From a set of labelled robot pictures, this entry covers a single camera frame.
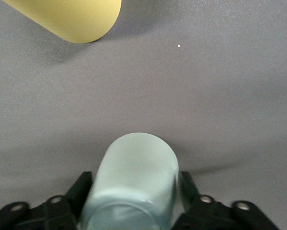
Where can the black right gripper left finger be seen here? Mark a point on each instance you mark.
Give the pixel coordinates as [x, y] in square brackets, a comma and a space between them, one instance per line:
[49, 213]

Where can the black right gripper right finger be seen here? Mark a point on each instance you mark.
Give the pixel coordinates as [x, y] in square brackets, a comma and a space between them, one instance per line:
[210, 215]

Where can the pale green plastic cup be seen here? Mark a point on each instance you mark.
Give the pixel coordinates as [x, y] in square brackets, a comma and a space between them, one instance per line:
[133, 179]

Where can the yellow plastic cup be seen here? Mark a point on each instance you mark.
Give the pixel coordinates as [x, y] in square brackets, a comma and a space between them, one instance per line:
[73, 19]

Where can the dark grey table mat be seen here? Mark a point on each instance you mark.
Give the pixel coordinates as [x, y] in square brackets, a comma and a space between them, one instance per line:
[205, 107]

